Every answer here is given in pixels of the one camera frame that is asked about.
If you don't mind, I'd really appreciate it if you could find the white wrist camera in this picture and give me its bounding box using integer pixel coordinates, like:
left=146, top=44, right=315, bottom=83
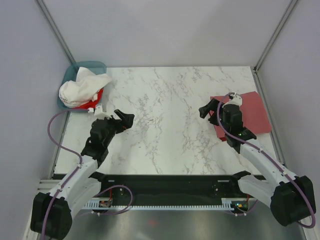
left=225, top=92, right=243, bottom=107
left=94, top=104, right=111, bottom=120

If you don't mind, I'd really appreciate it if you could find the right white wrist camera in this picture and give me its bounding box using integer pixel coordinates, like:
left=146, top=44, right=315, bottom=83
left=225, top=92, right=243, bottom=107

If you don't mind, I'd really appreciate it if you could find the teal plastic bin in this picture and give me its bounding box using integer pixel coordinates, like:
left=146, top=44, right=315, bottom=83
left=57, top=60, right=107, bottom=111

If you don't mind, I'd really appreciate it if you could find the right aluminium frame post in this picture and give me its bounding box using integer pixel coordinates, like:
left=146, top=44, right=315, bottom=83
left=251, top=0, right=299, bottom=74

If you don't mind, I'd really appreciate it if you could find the left aluminium frame post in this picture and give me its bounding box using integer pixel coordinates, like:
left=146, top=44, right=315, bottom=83
left=35, top=0, right=76, bottom=64

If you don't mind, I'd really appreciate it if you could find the white slotted cable duct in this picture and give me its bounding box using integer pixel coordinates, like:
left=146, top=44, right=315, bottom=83
left=82, top=199, right=234, bottom=211

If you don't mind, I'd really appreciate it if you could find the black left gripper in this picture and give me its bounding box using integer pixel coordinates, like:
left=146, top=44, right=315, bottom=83
left=101, top=109, right=134, bottom=147

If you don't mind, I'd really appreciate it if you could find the bright red t shirt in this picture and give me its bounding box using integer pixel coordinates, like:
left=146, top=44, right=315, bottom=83
left=78, top=88, right=104, bottom=109

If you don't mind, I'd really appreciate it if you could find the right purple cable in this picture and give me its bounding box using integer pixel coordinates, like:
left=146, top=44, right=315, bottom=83
left=216, top=92, right=316, bottom=229

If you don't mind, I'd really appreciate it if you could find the aluminium frame post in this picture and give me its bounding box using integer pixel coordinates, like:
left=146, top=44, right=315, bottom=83
left=251, top=0, right=299, bottom=74
left=35, top=0, right=76, bottom=64

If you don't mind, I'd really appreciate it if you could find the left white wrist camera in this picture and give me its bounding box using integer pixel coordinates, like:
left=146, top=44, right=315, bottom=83
left=94, top=104, right=111, bottom=120

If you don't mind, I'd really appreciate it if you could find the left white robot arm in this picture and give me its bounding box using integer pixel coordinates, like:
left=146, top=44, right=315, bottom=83
left=30, top=109, right=135, bottom=240

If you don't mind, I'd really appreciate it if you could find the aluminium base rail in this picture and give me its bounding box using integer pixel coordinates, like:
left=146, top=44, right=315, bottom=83
left=36, top=179, right=63, bottom=194

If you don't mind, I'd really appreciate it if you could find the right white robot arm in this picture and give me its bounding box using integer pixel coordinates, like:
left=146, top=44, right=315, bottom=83
left=199, top=93, right=316, bottom=229

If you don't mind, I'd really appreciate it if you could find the folded maroon t shirt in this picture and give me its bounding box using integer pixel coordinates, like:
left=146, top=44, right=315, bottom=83
left=209, top=91, right=273, bottom=142

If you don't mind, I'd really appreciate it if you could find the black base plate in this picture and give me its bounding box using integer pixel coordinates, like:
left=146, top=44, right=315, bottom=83
left=101, top=175, right=247, bottom=207

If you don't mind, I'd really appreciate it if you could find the white t shirt red print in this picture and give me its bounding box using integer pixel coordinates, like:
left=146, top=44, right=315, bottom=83
left=58, top=67, right=112, bottom=108

